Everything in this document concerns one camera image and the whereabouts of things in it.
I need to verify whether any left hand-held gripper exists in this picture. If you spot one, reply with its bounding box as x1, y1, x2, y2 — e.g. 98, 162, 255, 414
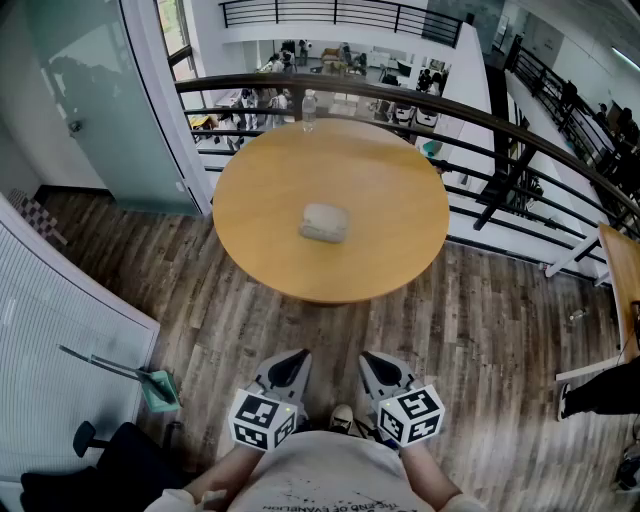
228, 348, 314, 454

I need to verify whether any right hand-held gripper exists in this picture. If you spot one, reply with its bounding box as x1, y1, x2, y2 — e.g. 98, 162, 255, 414
358, 350, 446, 448

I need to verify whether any person's left forearm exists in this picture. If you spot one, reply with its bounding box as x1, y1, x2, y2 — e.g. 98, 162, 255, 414
182, 442, 261, 506

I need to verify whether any person's right forearm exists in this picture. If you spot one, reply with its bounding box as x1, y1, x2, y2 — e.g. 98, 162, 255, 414
399, 439, 461, 501

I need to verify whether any person's beige shoe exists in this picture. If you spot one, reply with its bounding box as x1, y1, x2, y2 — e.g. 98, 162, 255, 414
329, 403, 355, 434

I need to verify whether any person's white printed t-shirt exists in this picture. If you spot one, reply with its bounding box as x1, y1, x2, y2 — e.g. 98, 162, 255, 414
144, 430, 489, 512

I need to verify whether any black office chair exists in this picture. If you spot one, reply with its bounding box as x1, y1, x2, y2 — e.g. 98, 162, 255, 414
19, 420, 194, 512

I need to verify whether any white slatted cabinet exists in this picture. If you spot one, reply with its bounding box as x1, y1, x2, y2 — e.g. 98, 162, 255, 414
0, 192, 161, 484

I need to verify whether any clear plastic water bottle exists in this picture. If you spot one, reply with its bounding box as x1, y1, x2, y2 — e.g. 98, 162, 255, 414
301, 88, 318, 134

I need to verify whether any checkered stool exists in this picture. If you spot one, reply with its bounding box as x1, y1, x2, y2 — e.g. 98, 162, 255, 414
7, 188, 69, 246

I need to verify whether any round wooden table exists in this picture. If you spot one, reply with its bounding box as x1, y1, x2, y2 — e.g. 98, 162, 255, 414
174, 73, 640, 266

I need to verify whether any frosted glass door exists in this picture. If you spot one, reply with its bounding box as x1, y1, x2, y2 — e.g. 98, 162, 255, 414
29, 0, 201, 216

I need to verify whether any black metal balcony railing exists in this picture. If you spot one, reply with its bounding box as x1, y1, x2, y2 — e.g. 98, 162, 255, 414
218, 0, 464, 49
504, 34, 640, 191

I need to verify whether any green dustpan with grey handle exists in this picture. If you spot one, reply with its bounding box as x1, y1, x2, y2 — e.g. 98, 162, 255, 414
58, 343, 182, 414

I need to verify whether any wooden desk with white frame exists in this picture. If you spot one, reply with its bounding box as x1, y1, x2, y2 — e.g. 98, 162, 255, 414
544, 222, 640, 382

